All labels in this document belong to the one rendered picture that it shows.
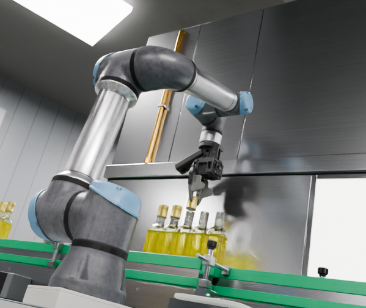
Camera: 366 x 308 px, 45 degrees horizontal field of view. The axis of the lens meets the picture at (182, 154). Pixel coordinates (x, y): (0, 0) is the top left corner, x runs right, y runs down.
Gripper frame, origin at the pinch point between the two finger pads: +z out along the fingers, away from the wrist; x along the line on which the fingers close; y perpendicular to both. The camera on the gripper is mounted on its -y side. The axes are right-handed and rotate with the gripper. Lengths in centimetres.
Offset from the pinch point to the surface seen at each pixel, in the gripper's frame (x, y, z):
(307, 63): 15, 28, -61
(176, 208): -1.4, -5.1, 3.5
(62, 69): 89, -234, -159
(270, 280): -4.2, 32.8, 24.3
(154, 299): -15.5, 5.2, 35.0
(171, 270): -13.4, 7.0, 26.3
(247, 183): 12.0, 12.9, -10.9
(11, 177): 118, -296, -66
